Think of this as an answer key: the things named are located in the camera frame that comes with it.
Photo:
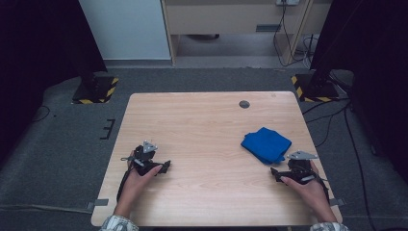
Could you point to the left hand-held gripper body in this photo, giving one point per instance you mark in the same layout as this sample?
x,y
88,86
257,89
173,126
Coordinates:
x,y
144,162

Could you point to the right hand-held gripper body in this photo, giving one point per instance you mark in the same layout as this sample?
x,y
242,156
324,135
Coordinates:
x,y
300,168

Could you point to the blue cloth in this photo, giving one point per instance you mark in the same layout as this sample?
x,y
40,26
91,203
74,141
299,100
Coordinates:
x,y
266,144

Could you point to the person's right hand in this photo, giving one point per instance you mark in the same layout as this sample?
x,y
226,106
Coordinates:
x,y
312,192

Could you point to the person's left hand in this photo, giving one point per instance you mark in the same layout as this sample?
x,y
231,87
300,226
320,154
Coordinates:
x,y
134,187

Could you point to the grey round table grommet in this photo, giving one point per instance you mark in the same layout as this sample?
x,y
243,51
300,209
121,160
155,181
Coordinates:
x,y
244,104

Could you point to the striped black stand base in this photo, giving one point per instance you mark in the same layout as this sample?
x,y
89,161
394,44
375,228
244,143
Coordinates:
x,y
316,91
96,93

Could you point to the white panel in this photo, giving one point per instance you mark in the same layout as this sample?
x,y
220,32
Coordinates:
x,y
125,29

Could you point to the black curtain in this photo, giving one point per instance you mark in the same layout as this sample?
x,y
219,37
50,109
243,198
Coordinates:
x,y
38,41
372,41

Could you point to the light wooden cabinet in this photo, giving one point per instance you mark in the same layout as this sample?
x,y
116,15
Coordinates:
x,y
224,17

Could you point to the white power strip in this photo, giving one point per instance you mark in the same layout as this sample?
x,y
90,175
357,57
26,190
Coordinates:
x,y
287,2

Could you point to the grey table bracket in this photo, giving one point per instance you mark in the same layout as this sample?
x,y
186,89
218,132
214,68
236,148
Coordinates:
x,y
100,202
337,202

